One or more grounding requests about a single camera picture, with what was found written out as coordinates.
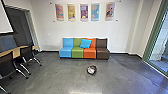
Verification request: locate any orange and blue wall poster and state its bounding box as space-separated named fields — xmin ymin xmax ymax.
xmin=54 ymin=3 xmax=65 ymax=22

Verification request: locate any green framed glass wall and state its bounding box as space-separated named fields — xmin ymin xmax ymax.
xmin=142 ymin=0 xmax=168 ymax=77

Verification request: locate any white projection screen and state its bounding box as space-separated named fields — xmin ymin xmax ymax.
xmin=0 ymin=0 xmax=15 ymax=35

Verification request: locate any clear plastic bag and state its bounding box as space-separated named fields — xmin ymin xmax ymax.
xmin=86 ymin=64 xmax=98 ymax=76

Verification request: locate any black office chair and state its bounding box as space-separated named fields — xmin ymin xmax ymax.
xmin=0 ymin=51 xmax=30 ymax=82
xmin=19 ymin=43 xmax=43 ymax=68

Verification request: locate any pink and dark wall poster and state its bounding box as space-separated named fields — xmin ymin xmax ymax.
xmin=105 ymin=2 xmax=116 ymax=22

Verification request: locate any purple wall poster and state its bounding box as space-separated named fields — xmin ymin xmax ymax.
xmin=79 ymin=3 xmax=90 ymax=23

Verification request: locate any yellow wall poster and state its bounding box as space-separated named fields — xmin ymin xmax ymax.
xmin=67 ymin=3 xmax=77 ymax=23

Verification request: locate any blue cushion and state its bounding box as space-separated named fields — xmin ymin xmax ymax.
xmin=79 ymin=38 xmax=93 ymax=50

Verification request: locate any green sofa seat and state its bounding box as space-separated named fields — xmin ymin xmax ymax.
xmin=71 ymin=38 xmax=85 ymax=60

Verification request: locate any orange sofa seat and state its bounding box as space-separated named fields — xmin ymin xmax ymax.
xmin=83 ymin=38 xmax=98 ymax=60

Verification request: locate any blue sofa seat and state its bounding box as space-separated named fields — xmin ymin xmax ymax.
xmin=58 ymin=37 xmax=75 ymax=59

